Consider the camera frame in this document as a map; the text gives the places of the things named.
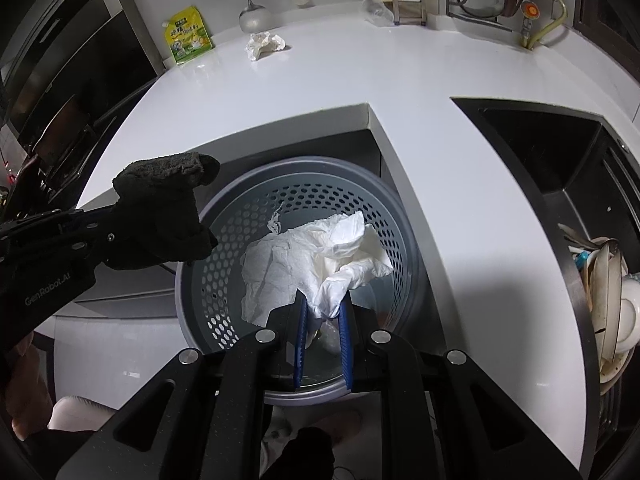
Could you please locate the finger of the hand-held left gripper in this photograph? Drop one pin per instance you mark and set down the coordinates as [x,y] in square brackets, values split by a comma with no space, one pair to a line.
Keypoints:
[75,219]
[80,246]

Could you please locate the clear plastic wrapper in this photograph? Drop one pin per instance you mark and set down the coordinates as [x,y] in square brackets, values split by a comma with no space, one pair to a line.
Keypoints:
[327,335]

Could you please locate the orange gas valve knob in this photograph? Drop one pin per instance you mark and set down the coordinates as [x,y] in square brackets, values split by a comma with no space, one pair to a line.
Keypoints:
[530,10]

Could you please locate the clear plastic cup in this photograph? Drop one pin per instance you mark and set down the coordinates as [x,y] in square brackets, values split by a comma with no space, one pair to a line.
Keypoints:
[377,11]

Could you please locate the black kitchen sink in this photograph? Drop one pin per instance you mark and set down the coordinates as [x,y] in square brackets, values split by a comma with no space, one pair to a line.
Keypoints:
[540,145]

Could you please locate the pile of white dishes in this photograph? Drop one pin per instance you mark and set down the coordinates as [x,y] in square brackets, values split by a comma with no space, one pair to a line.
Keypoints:
[615,300]

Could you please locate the grey perforated plastic bin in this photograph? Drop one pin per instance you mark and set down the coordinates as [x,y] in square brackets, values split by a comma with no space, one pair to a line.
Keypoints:
[300,164]

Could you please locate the small crumpled white tissue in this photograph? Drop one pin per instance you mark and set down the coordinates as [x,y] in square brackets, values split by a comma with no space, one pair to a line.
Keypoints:
[265,45]

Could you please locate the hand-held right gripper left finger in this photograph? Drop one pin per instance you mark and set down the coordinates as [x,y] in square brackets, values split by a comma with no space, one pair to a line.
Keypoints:
[300,345]

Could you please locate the stainless steel oven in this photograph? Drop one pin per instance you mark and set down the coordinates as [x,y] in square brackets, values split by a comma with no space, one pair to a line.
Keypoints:
[75,70]

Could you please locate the dark grey cloth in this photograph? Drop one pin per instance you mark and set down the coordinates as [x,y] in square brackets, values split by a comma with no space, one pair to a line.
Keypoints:
[160,210]

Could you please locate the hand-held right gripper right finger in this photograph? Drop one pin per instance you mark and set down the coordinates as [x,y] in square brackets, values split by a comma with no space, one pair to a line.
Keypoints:
[345,345]

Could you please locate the large white paper tissue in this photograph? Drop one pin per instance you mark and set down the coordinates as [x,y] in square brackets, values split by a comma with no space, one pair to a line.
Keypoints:
[325,255]

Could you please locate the green stand-up pouch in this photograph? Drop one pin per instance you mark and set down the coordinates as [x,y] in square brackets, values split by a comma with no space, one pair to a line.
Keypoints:
[187,37]

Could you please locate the person's left forearm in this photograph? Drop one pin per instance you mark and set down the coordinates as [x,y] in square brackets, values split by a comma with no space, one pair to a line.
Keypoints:
[30,390]

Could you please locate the person's dark clothing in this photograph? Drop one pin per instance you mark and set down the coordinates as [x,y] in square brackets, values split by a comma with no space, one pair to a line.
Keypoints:
[300,455]

